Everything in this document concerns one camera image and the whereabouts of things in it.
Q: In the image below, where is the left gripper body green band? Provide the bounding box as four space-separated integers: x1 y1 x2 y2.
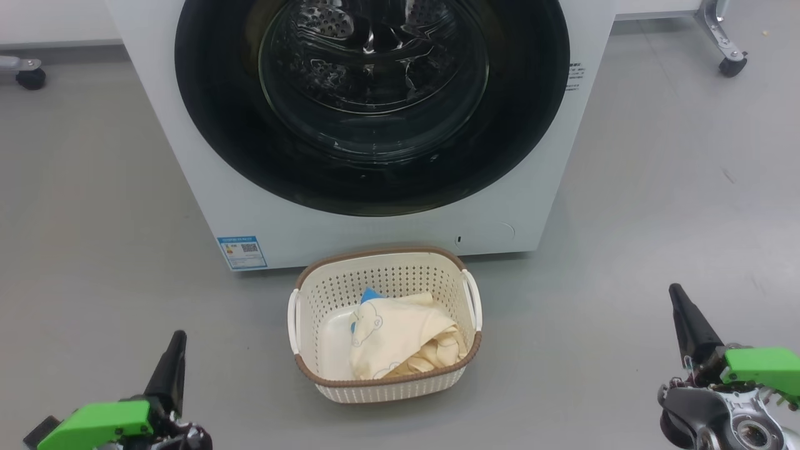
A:
37 400 212 450

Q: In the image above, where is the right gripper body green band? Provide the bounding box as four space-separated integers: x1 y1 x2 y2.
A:
684 347 800 401

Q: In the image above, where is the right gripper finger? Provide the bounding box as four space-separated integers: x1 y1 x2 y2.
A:
669 283 726 369

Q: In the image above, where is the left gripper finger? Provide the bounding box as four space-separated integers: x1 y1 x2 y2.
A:
144 330 187 418

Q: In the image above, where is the black round glass washer door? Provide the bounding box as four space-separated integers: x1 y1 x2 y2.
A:
174 0 571 218

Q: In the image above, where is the white front-load washing machine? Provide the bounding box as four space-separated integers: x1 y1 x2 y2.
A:
105 0 616 273

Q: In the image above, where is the blue energy label sticker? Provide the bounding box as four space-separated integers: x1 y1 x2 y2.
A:
217 235 268 271

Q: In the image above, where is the cream perforated laundry basket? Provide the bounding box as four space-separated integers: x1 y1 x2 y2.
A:
287 246 483 404

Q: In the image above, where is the metal partition leg with caster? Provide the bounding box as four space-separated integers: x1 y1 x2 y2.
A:
695 0 749 78

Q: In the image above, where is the black caster wheel left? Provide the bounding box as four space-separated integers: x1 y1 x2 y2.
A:
0 56 48 91

